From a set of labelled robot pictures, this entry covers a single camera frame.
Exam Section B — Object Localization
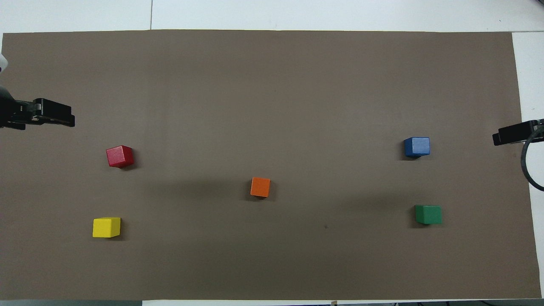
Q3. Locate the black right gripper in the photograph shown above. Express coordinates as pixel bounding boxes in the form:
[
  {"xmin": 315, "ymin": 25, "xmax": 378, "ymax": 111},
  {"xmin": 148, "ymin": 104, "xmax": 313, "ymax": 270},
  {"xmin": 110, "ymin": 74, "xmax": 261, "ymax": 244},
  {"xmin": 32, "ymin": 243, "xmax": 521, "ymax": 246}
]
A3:
[{"xmin": 493, "ymin": 119, "xmax": 544, "ymax": 146}]

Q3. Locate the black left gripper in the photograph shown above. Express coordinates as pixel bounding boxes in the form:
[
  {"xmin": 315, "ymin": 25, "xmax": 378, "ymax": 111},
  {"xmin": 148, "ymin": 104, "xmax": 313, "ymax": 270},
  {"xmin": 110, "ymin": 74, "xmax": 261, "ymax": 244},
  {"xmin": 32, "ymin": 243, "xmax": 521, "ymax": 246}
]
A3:
[{"xmin": 0, "ymin": 85, "xmax": 76, "ymax": 130}]

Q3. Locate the red wooden block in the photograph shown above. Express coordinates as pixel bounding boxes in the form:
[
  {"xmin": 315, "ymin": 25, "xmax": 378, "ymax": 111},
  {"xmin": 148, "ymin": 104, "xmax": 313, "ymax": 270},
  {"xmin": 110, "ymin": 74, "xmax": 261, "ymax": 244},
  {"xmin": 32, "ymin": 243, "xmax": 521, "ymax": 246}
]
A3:
[{"xmin": 106, "ymin": 145, "xmax": 135, "ymax": 168}]

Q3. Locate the blue wooden block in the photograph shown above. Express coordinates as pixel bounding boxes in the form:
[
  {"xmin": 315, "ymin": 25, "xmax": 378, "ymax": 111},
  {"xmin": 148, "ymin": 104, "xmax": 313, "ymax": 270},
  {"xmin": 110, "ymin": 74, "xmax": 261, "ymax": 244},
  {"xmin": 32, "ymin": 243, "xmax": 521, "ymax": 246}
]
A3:
[{"xmin": 404, "ymin": 136, "xmax": 431, "ymax": 159}]

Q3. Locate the green wooden block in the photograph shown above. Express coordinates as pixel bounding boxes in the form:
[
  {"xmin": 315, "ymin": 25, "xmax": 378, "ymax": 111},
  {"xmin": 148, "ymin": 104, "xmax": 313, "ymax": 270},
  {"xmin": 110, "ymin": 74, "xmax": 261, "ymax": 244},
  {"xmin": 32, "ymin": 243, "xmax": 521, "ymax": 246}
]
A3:
[{"xmin": 414, "ymin": 204, "xmax": 443, "ymax": 225}]

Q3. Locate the yellow wooden block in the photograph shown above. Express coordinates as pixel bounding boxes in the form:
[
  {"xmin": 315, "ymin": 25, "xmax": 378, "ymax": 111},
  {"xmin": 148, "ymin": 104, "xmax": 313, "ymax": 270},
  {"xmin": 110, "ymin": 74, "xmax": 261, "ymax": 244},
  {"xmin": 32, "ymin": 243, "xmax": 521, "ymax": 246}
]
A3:
[{"xmin": 92, "ymin": 217, "xmax": 122, "ymax": 238}]

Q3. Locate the orange wooden block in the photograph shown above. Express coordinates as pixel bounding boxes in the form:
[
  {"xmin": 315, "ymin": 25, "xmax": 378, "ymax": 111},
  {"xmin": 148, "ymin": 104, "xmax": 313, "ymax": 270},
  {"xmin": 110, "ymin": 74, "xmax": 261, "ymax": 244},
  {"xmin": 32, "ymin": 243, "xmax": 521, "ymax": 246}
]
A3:
[{"xmin": 250, "ymin": 177, "xmax": 271, "ymax": 198}]

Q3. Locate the brown paper table mat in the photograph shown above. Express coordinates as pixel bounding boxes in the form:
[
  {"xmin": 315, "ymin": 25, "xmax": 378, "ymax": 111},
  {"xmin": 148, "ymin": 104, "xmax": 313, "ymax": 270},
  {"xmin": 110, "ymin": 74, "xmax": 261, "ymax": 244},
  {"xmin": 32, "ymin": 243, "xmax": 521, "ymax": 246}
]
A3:
[{"xmin": 0, "ymin": 29, "xmax": 542, "ymax": 301}]

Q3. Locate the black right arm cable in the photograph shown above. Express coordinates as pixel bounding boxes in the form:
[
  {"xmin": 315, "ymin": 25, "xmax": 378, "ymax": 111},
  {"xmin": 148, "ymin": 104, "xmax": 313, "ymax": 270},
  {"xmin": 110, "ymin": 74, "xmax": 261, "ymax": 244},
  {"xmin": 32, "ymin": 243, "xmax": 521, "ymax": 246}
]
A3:
[{"xmin": 521, "ymin": 127, "xmax": 544, "ymax": 192}]

